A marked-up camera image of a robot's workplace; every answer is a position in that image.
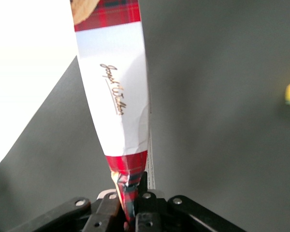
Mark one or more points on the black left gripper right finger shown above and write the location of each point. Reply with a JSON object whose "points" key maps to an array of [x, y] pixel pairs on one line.
{"points": [[154, 212]]}

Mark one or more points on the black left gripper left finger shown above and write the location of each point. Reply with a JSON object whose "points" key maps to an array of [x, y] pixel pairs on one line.
{"points": [[104, 212]]}

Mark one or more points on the red tartan cookie box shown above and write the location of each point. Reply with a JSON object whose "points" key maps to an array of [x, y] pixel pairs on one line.
{"points": [[111, 84]]}

